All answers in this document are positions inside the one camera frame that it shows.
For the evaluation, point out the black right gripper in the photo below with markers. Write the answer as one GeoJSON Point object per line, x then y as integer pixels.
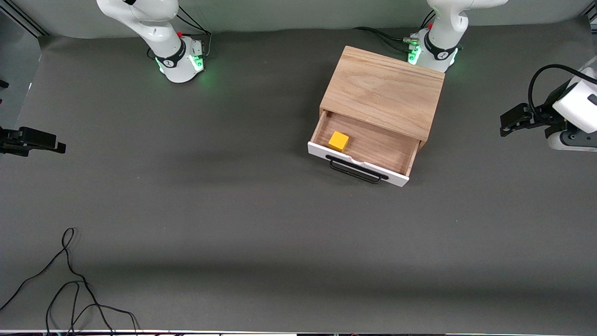
{"type": "Point", "coordinates": [10, 140]}

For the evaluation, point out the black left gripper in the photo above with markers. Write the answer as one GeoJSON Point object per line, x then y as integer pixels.
{"type": "Point", "coordinates": [551, 110]}

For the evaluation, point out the white-fronted wooden drawer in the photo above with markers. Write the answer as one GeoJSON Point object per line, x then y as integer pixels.
{"type": "Point", "coordinates": [378, 149]}

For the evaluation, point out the yellow wooden block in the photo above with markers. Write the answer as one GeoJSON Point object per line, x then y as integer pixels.
{"type": "Point", "coordinates": [338, 141]}

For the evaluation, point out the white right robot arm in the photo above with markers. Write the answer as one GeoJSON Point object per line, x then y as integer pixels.
{"type": "Point", "coordinates": [154, 28]}

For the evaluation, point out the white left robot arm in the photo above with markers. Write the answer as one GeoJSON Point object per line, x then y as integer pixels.
{"type": "Point", "coordinates": [443, 28]}

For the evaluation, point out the wooden drawer cabinet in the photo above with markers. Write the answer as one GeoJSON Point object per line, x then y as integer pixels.
{"type": "Point", "coordinates": [382, 93]}

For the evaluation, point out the dark grey table mat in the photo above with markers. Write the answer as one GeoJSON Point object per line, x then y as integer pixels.
{"type": "Point", "coordinates": [280, 233]}

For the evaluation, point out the aluminium frame rail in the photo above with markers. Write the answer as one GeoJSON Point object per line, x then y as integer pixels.
{"type": "Point", "coordinates": [23, 23]}

